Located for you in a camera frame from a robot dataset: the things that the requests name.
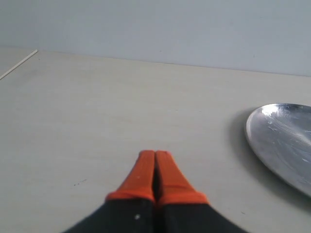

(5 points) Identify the round metal plate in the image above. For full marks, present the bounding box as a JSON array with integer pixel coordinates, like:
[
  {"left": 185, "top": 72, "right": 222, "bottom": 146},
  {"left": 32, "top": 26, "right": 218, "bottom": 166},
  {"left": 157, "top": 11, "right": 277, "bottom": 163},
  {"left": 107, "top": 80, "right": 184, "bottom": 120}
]
[{"left": 245, "top": 103, "right": 311, "bottom": 196}]

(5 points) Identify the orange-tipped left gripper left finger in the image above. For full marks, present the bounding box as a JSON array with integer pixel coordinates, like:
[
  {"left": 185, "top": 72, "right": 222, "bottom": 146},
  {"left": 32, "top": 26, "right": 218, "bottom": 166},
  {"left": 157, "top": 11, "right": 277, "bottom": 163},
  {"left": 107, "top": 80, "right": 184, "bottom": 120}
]
[{"left": 65, "top": 150, "right": 155, "bottom": 233}]

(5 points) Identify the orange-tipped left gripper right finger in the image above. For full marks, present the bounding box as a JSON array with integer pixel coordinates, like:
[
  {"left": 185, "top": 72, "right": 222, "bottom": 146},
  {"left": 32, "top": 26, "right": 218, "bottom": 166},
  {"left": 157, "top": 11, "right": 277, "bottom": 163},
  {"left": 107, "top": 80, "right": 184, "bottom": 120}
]
[{"left": 155, "top": 150, "right": 246, "bottom": 233}]

